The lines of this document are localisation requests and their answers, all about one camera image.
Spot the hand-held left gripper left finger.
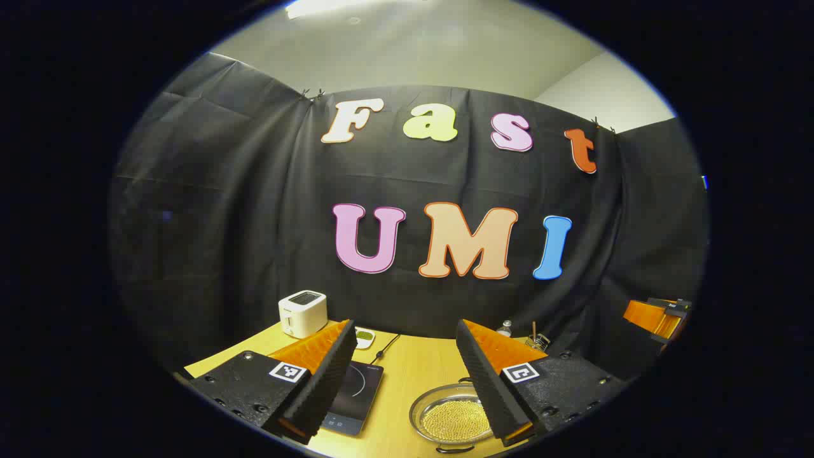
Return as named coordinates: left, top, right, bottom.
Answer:
left=189, top=319, right=358, bottom=445

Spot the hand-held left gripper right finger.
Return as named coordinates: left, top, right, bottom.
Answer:
left=455, top=319, right=627, bottom=447

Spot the black induction cooktop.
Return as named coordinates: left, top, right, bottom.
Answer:
left=321, top=361, right=385, bottom=436

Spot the steel pot with black handles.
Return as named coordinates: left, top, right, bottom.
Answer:
left=409, top=377, right=509, bottom=454

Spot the white toaster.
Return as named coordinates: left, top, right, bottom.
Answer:
left=279, top=290, right=328, bottom=339

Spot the black backdrop cloth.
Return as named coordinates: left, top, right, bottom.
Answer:
left=108, top=52, right=710, bottom=382

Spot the ceiling light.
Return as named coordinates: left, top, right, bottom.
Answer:
left=285, top=0, right=408, bottom=20

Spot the black power cable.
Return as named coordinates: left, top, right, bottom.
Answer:
left=369, top=333, right=401, bottom=364

